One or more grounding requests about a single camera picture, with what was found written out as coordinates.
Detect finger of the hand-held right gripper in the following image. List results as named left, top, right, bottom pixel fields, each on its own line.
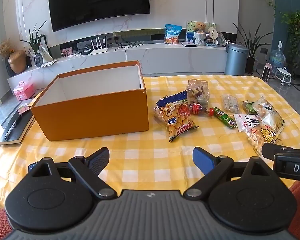
left=262, top=142, right=294, bottom=159

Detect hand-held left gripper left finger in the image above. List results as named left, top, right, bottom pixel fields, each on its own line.
left=27, top=147, right=117, bottom=199

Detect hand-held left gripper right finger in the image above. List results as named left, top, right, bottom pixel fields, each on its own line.
left=183, top=146, right=274, bottom=199

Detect yellow waffle packet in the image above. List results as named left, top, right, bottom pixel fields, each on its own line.
left=247, top=124, right=279, bottom=156

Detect white bun bag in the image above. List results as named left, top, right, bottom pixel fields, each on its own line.
left=252, top=97, right=285, bottom=133

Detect orange cardboard box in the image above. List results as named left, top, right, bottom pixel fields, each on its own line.
left=30, top=60, right=149, bottom=142

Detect green sausage stick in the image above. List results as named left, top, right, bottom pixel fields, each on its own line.
left=213, top=107, right=237, bottom=130

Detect white red snack packet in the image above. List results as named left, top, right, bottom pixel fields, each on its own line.
left=233, top=113, right=262, bottom=133

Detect orange red cracker bag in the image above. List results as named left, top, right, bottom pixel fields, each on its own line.
left=168, top=104, right=199, bottom=143

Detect small green snack packet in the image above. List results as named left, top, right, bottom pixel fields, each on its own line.
left=240, top=100, right=256, bottom=114

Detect red sausage stick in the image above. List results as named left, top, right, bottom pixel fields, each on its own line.
left=189, top=103, right=216, bottom=117

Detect clear packet of round balls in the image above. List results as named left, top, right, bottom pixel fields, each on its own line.
left=221, top=94, right=240, bottom=113

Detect blue yellow snack bag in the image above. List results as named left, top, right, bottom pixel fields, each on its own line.
left=154, top=89, right=188, bottom=126

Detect clear mixed snack bag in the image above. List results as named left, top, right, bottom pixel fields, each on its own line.
left=187, top=78, right=211, bottom=105

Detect white round stool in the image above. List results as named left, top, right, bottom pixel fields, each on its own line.
left=275, top=67, right=293, bottom=87

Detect pink heater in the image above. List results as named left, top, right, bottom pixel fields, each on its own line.
left=262, top=63, right=273, bottom=83

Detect black notebook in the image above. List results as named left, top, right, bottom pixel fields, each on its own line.
left=0, top=109, right=36, bottom=146

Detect blue water bottle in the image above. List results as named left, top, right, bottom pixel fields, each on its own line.
left=268, top=40, right=287, bottom=71

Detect small pink packet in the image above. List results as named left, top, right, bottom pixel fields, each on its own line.
left=17, top=104, right=31, bottom=116

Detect black pen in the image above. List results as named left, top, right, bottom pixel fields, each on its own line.
left=4, top=115, right=23, bottom=140

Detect grey blue trash can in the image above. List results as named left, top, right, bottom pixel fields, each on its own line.
left=224, top=42, right=249, bottom=76

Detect pink toolbox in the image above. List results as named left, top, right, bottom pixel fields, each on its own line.
left=13, top=81, right=35, bottom=101

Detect white marble TV cabinet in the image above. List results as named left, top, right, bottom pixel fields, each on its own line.
left=7, top=42, right=228, bottom=98

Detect long-leaf potted plant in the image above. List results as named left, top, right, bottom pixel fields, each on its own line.
left=233, top=22, right=273, bottom=75

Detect white router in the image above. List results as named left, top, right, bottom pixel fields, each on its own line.
left=89, top=37, right=108, bottom=55

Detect white papers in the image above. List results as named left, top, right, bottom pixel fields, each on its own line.
left=40, top=59, right=58, bottom=68

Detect green leafy climbing plant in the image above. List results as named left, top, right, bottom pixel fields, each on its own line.
left=280, top=10, right=300, bottom=76

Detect white paper bag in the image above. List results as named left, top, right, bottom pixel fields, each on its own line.
left=38, top=33, right=53, bottom=62

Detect decorative plate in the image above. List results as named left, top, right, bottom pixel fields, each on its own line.
left=216, top=31, right=226, bottom=46

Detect plant in blue glass vase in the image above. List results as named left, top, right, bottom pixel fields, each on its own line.
left=20, top=21, right=48, bottom=68

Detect white hand fan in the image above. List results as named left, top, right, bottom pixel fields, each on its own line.
left=206, top=27, right=219, bottom=43

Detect brown round vase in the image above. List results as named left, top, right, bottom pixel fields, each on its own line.
left=8, top=50, right=27, bottom=74

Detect large blue snack bag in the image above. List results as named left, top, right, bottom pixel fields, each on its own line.
left=164, top=24, right=183, bottom=45

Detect landscape painting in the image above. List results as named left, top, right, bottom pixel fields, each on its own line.
left=186, top=20, right=217, bottom=43

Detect brown teddy bear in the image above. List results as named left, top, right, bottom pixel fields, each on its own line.
left=192, top=22, right=207, bottom=34

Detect dried flower bunch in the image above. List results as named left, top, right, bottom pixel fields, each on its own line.
left=0, top=38, right=14, bottom=58

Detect black cable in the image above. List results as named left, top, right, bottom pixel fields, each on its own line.
left=113, top=42, right=143, bottom=62

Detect wall-mounted television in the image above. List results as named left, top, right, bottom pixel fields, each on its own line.
left=47, top=0, right=151, bottom=33

